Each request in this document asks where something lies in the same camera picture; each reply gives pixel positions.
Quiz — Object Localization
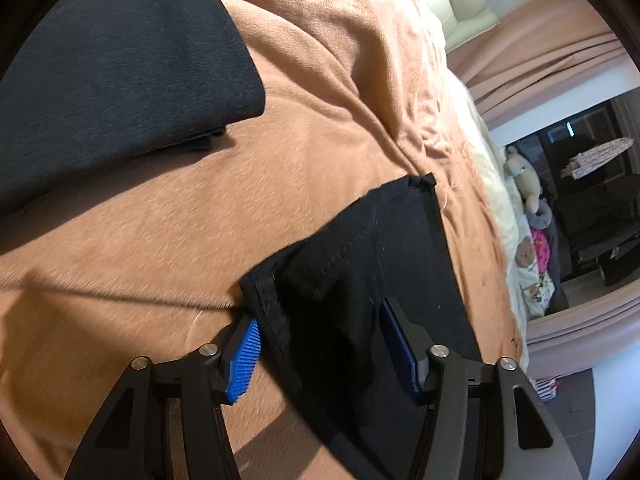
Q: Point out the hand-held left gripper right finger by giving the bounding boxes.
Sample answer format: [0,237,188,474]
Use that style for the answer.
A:
[379,297,583,480]

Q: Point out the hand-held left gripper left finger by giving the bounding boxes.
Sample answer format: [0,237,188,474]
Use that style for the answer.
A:
[62,317,263,480]

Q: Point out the black pants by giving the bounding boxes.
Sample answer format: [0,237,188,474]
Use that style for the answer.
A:
[239,172,483,480]

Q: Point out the charcoal pants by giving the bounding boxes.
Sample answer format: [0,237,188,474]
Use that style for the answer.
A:
[0,0,266,216]

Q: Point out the striped gift bag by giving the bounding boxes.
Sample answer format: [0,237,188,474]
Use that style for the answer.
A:
[535,375,563,401]

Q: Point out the bear printed bedding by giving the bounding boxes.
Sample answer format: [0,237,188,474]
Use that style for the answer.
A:
[512,232,558,318]

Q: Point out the pink fluffy cloth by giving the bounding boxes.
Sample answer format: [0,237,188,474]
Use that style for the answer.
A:
[530,227,551,273]

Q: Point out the cream duvet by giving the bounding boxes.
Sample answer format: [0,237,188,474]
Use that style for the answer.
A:
[447,67,533,356]

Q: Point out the pink curtain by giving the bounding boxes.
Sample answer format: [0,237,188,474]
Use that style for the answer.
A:
[525,275,640,378]
[447,2,640,133]

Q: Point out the beige stuffed toy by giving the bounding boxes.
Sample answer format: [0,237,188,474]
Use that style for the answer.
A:
[502,145,543,216]

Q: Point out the brown blanket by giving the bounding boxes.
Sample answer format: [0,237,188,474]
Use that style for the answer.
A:
[0,0,531,480]

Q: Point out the floral hanging garment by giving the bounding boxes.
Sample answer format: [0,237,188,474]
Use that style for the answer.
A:
[560,137,636,181]

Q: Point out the cream padded headboard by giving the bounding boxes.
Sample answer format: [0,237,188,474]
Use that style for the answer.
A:
[431,0,501,53]

